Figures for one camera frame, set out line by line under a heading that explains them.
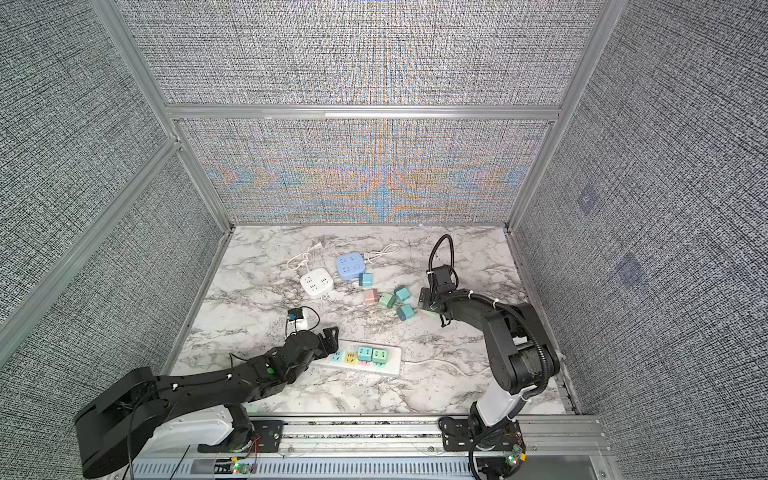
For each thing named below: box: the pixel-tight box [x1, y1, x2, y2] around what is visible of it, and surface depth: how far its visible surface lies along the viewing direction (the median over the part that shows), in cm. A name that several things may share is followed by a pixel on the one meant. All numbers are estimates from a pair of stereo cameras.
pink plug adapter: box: [364, 289, 378, 305], surface depth 99 cm
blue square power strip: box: [336, 252, 366, 281], surface depth 106 cm
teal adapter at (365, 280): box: [359, 273, 373, 287], surface depth 102 cm
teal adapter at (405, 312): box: [397, 304, 415, 321], surface depth 95 cm
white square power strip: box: [300, 268, 334, 295], surface depth 102 cm
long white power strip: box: [313, 340, 402, 376], surface depth 84 cm
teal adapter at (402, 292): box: [394, 285, 411, 301], surface depth 100 cm
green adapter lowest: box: [372, 349, 388, 366], surface depth 81 cm
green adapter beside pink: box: [379, 292, 396, 309], surface depth 99 cm
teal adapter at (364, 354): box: [357, 346, 373, 362], surface depth 81 cm
